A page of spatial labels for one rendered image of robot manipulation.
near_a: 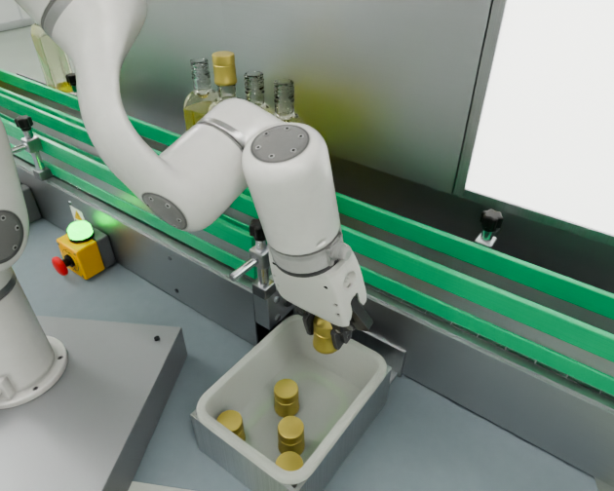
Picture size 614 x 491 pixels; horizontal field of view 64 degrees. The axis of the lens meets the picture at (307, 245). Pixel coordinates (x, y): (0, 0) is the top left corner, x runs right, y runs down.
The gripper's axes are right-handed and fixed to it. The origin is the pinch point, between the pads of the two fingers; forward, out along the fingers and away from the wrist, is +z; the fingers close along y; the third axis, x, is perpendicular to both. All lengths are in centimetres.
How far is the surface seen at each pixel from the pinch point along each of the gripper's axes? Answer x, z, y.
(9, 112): -13, 2, 102
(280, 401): 8.8, 9.9, 3.5
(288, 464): 15.1, 7.3, -3.3
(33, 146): -4, -3, 72
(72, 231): 4, 6, 56
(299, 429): 10.8, 8.4, -1.5
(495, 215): -24.5, -2.2, -11.7
